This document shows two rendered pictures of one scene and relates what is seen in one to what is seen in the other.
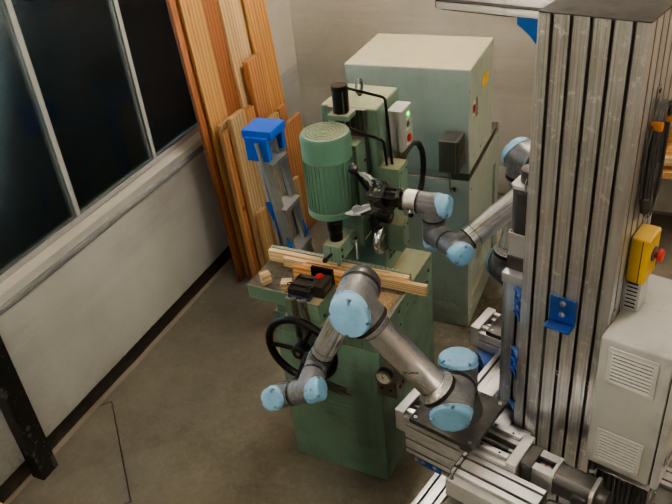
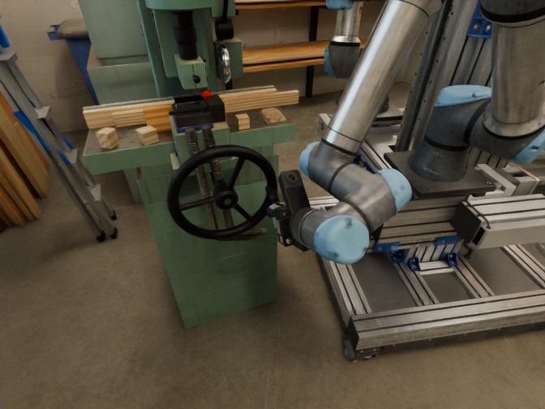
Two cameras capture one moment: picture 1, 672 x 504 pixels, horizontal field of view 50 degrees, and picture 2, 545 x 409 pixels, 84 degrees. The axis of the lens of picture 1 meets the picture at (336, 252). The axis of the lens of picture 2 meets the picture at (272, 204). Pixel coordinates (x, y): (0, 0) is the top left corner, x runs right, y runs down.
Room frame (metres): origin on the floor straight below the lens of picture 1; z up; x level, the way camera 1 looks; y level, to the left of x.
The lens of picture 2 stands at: (1.48, 0.57, 1.28)
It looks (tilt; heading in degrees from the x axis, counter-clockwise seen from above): 38 degrees down; 310
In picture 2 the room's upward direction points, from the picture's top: straight up
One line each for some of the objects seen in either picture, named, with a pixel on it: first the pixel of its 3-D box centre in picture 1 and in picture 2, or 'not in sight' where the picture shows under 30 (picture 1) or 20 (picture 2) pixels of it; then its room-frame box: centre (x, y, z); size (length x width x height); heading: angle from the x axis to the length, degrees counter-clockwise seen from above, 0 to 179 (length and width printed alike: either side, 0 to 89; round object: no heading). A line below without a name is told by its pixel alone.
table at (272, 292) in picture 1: (323, 297); (198, 139); (2.20, 0.07, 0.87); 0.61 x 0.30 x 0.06; 60
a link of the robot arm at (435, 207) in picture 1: (433, 205); not in sight; (1.99, -0.33, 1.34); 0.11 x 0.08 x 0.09; 60
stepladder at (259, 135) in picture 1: (288, 230); (51, 145); (3.20, 0.23, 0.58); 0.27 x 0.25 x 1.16; 64
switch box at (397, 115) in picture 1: (400, 126); not in sight; (2.49, -0.29, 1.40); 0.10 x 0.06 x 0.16; 150
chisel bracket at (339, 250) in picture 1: (340, 246); (191, 72); (2.30, -0.02, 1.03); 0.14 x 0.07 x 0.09; 150
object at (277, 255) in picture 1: (336, 267); (188, 106); (2.31, 0.00, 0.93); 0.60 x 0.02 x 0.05; 60
